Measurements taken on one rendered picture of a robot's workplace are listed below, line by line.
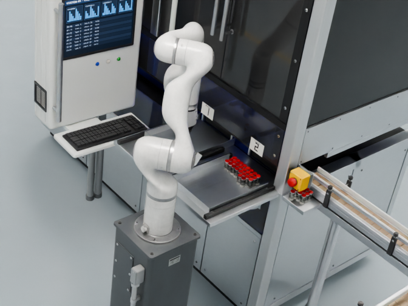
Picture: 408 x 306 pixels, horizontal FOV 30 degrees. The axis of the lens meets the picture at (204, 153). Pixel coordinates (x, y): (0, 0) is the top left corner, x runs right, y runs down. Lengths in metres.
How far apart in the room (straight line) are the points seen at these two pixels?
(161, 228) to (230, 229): 0.77
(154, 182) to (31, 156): 2.15
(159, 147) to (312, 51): 0.70
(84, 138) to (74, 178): 1.14
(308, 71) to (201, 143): 0.78
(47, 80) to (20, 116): 1.74
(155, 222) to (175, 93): 0.53
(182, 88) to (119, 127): 0.97
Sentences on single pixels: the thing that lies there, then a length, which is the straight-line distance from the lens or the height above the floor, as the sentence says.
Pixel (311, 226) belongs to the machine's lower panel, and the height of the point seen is 0.57.
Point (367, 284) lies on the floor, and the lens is 4.39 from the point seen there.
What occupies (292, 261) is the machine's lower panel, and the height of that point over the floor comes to 0.38.
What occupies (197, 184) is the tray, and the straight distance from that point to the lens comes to 3.32.
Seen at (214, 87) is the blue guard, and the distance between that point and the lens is 3.50.
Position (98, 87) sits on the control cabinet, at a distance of 3.75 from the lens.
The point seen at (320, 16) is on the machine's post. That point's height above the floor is 1.73.
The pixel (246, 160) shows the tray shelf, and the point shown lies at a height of 0.88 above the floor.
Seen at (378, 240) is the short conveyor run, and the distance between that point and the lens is 3.22.
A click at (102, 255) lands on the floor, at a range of 4.23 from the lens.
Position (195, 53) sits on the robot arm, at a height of 1.59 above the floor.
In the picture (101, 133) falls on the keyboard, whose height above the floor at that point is 0.83.
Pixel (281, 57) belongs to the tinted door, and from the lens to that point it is 3.14.
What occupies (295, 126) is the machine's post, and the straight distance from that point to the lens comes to 3.17.
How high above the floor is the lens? 2.86
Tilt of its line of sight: 34 degrees down
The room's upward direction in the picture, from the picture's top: 9 degrees clockwise
